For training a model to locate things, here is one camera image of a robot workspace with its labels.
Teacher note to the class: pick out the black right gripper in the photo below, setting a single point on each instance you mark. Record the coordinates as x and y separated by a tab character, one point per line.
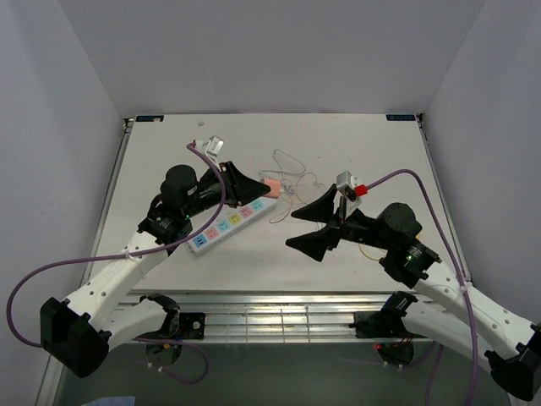
314	244

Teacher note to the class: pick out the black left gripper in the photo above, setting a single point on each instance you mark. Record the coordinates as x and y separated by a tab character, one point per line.
241	189

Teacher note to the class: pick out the white multicolour power strip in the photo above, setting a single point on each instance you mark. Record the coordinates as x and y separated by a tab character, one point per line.
230	222

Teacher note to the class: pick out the pink charger plug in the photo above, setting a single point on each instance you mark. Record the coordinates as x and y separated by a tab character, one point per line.
275	188

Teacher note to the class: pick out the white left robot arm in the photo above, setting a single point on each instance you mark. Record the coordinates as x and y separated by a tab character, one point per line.
80	330

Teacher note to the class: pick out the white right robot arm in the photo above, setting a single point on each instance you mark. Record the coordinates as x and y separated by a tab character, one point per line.
436	305

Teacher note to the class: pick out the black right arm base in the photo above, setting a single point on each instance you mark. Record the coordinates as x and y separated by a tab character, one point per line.
394	344

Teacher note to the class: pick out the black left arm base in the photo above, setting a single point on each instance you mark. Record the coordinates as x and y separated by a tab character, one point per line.
187	325

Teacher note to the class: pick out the blue left corner label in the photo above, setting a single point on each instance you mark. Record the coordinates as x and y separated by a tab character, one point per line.
149	118

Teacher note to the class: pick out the blue corner label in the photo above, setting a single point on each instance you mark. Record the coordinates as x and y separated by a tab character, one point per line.
149	118
400	117

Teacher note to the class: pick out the blue right corner label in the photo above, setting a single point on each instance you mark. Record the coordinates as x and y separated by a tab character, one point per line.
400	117

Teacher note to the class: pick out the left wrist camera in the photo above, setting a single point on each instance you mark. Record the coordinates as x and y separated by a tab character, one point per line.
212	147

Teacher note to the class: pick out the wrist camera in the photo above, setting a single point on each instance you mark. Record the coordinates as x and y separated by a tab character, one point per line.
350	187
212	147

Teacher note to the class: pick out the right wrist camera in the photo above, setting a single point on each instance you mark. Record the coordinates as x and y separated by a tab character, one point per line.
350	187

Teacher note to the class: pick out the aluminium rail frame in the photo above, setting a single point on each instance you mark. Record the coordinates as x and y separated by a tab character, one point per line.
252	287

